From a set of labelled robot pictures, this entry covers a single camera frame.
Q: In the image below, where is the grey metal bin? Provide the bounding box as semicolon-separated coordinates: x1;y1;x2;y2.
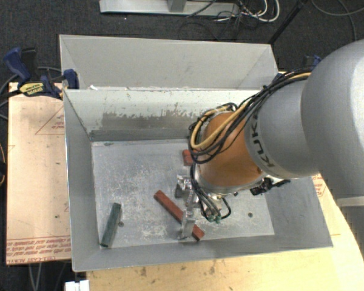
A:
59;34;334;273

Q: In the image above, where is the brown cardboard board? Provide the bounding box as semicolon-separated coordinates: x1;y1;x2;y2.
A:
5;82;72;266

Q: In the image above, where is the dark green flat block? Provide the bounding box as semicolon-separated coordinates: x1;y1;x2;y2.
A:
99;202;123;249

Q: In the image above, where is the red-brown flat block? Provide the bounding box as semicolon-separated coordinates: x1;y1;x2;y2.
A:
181;149;195;167
153;190;206;242

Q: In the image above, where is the black cylinder on white bracket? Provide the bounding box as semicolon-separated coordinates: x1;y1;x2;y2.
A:
250;176;291;196

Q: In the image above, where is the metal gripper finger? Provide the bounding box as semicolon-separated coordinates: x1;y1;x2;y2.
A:
178;210;198;241
174;174;195;199

